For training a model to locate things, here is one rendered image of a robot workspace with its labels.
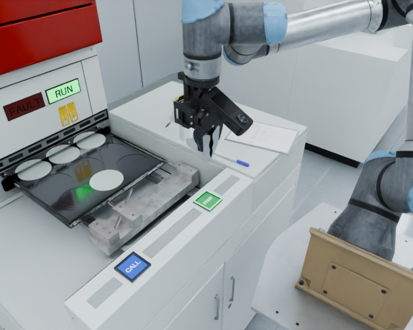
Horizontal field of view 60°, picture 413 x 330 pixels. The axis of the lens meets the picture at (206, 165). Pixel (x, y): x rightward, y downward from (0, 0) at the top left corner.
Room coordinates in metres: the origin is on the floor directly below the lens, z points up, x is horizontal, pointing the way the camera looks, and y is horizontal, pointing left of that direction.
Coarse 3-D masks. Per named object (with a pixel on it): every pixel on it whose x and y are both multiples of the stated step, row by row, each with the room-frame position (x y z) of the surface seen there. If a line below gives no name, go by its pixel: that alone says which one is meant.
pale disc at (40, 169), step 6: (36, 162) 0.93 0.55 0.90; (42, 162) 0.93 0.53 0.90; (48, 162) 0.93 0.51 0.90; (30, 168) 0.90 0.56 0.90; (36, 168) 0.90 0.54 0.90; (42, 168) 0.90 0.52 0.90; (48, 168) 0.90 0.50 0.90; (18, 174) 0.87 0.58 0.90; (24, 174) 0.87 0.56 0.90; (30, 174) 0.87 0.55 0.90; (36, 174) 0.87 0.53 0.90; (42, 174) 0.87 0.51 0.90
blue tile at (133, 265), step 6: (132, 258) 0.50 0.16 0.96; (138, 258) 0.50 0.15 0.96; (126, 264) 0.48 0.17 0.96; (132, 264) 0.48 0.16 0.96; (138, 264) 0.48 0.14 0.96; (144, 264) 0.48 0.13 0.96; (126, 270) 0.46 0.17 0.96; (132, 270) 0.46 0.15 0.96; (138, 270) 0.46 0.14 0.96; (132, 276) 0.45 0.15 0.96
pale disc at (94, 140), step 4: (88, 136) 1.09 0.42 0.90; (92, 136) 1.09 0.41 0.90; (96, 136) 1.09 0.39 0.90; (100, 136) 1.09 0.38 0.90; (104, 136) 1.09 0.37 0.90; (80, 140) 1.06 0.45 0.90; (84, 140) 1.06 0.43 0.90; (88, 140) 1.06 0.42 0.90; (92, 140) 1.06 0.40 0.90; (96, 140) 1.06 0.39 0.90; (100, 140) 1.06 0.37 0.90; (104, 140) 1.06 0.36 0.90; (80, 144) 1.04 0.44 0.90; (84, 144) 1.04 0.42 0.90; (88, 144) 1.04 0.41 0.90; (92, 144) 1.04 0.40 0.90; (96, 144) 1.04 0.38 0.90; (100, 144) 1.04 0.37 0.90; (84, 148) 1.01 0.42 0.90; (88, 148) 1.01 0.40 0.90
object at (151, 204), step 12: (168, 180) 0.86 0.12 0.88; (180, 180) 0.86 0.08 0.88; (156, 192) 0.80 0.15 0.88; (168, 192) 0.80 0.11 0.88; (180, 192) 0.81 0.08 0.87; (132, 204) 0.75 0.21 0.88; (144, 204) 0.75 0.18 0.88; (156, 204) 0.75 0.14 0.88; (168, 204) 0.77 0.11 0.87; (144, 216) 0.71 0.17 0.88; (156, 216) 0.73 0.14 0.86; (120, 228) 0.66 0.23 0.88; (132, 228) 0.66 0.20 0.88; (96, 240) 0.62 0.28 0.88; (120, 240) 0.62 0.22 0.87; (108, 252) 0.59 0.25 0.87
